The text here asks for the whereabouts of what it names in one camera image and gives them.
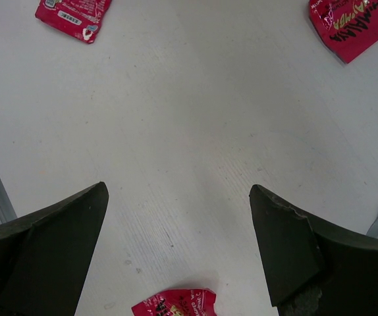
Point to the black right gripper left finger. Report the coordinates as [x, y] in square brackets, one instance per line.
[45, 255]

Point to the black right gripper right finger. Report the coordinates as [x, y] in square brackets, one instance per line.
[312, 266]

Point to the red snack packet front right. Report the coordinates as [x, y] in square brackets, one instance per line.
[180, 302]

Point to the red snack packet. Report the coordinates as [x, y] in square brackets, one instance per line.
[346, 27]
[81, 19]
[180, 302]

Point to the red snack packet centre back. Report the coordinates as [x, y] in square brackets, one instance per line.
[346, 27]

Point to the red snack packet front left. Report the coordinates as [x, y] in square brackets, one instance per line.
[81, 19]

